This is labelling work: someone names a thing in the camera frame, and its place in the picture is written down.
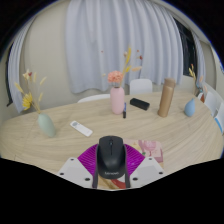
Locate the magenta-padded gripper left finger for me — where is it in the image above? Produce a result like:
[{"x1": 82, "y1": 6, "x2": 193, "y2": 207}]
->
[{"x1": 57, "y1": 143, "x2": 100, "y2": 190}]

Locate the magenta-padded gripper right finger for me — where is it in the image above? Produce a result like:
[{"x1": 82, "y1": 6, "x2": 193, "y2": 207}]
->
[{"x1": 123, "y1": 143, "x2": 166, "y2": 189}]

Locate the black computer mouse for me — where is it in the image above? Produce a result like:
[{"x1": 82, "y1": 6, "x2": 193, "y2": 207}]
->
[{"x1": 95, "y1": 135, "x2": 128, "y2": 180}]

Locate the colourful cartoon print mouse pad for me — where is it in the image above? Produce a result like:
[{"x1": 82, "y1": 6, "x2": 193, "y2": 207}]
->
[{"x1": 97, "y1": 139, "x2": 165, "y2": 190}]

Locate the white remote control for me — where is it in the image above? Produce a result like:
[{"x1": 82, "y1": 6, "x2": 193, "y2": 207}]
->
[{"x1": 69, "y1": 120, "x2": 94, "y2": 138}]

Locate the green vase with yellow flowers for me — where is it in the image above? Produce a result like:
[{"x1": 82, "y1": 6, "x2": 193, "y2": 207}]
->
[{"x1": 13, "y1": 69, "x2": 57, "y2": 138}]

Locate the small dark pen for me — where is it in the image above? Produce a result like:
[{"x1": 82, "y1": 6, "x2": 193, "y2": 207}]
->
[{"x1": 122, "y1": 102, "x2": 128, "y2": 119}]

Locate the black oblong case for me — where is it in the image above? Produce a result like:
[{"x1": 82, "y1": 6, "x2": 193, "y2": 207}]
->
[{"x1": 129, "y1": 97, "x2": 151, "y2": 111}]

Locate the brown insulated drink bottle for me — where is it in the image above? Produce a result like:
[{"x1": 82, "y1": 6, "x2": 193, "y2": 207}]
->
[{"x1": 157, "y1": 77, "x2": 177, "y2": 118}]

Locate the blue vase with dried flowers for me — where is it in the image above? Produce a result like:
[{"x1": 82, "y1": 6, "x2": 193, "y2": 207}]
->
[{"x1": 184, "y1": 63, "x2": 205, "y2": 118}]

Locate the pink vase with orange flowers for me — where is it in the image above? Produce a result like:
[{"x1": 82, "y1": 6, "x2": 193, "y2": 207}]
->
[{"x1": 101, "y1": 46, "x2": 144, "y2": 116}]

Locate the white chair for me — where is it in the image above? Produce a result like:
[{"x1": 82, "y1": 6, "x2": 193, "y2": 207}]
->
[
  {"x1": 77, "y1": 93, "x2": 111, "y2": 104},
  {"x1": 129, "y1": 78, "x2": 154, "y2": 96}
]

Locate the row of white chairs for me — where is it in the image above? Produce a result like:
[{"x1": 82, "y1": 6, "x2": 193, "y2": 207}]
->
[{"x1": 198, "y1": 83, "x2": 224, "y2": 134}]

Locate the dark window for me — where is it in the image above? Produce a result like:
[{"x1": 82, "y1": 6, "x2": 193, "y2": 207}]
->
[
  {"x1": 4, "y1": 43, "x2": 18, "y2": 108},
  {"x1": 173, "y1": 18, "x2": 198, "y2": 78}
]

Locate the wide white curtain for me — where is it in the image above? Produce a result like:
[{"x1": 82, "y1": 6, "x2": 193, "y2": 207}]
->
[{"x1": 64, "y1": 0, "x2": 184, "y2": 94}]

